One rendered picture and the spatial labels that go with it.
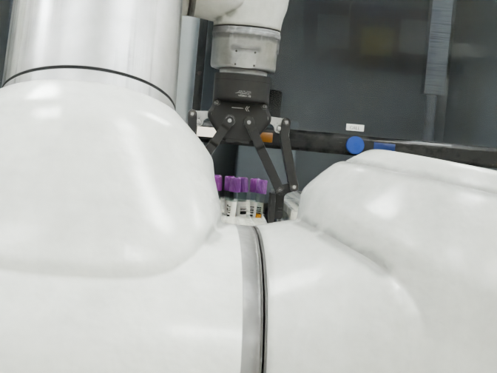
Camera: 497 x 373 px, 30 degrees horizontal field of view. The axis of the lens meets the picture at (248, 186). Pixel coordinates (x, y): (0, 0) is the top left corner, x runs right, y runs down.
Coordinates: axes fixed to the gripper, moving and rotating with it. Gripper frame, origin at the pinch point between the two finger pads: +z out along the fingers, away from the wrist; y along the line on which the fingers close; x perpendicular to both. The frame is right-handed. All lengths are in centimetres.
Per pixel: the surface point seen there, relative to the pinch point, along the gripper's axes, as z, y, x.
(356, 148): -11.5, 20.4, 28.9
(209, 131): -12.2, -4.0, 29.9
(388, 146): -12.2, 25.8, 29.8
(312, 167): -5, 22, 108
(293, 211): -0.4, 10.8, 27.2
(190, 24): -29.7, -8.8, 32.7
